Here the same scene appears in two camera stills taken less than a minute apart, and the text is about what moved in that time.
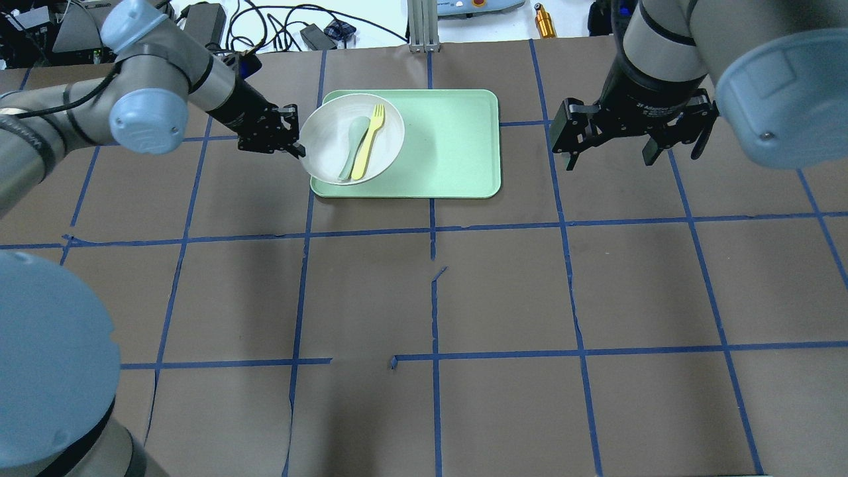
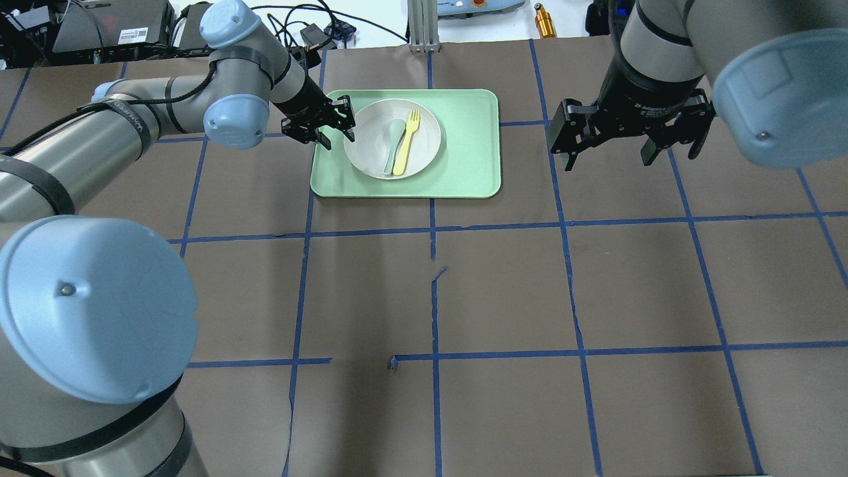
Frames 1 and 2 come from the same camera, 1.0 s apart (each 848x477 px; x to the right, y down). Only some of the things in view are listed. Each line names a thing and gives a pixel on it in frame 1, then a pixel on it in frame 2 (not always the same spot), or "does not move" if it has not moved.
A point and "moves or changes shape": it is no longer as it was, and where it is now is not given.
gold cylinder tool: [544, 23] does not move
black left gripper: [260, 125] to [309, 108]
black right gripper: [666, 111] does not move
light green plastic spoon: [358, 129] to [396, 130]
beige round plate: [351, 138] moves or changes shape
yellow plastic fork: [378, 118] to [412, 126]
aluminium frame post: [423, 21] does not move
